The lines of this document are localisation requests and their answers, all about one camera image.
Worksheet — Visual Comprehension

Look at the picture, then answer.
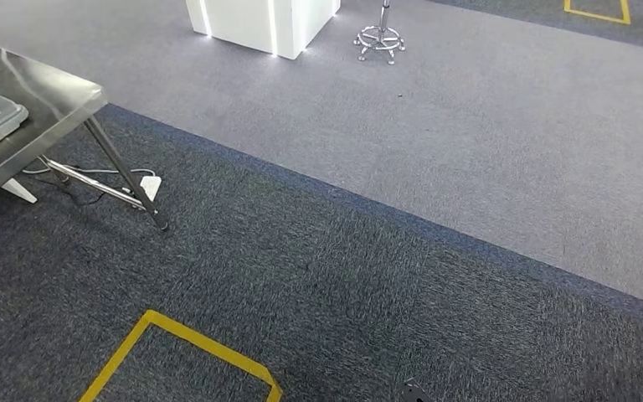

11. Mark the white display plinth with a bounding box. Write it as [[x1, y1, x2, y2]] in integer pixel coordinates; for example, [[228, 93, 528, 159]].
[[185, 0, 342, 60]]

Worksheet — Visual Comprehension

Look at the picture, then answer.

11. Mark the white power strip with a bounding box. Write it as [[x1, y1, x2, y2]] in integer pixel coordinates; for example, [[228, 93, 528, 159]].
[[127, 175, 162, 204]]

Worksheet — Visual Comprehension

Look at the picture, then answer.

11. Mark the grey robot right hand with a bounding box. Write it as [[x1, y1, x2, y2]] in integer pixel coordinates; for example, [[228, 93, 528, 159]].
[[396, 379, 434, 402]]

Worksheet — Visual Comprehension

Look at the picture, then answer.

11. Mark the stool with chrome base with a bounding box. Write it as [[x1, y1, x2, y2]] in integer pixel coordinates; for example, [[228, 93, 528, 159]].
[[352, 0, 406, 66]]

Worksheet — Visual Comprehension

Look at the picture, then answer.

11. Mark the white power cable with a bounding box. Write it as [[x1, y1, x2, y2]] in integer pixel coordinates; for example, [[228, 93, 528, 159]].
[[22, 165, 157, 178]]

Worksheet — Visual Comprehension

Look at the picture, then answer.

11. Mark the stainless steel table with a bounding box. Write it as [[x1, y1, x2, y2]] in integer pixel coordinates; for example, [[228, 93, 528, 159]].
[[0, 35, 170, 233]]

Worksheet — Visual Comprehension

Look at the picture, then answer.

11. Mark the black floor cable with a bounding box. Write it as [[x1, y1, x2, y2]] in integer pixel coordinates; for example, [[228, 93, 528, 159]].
[[39, 173, 107, 208]]

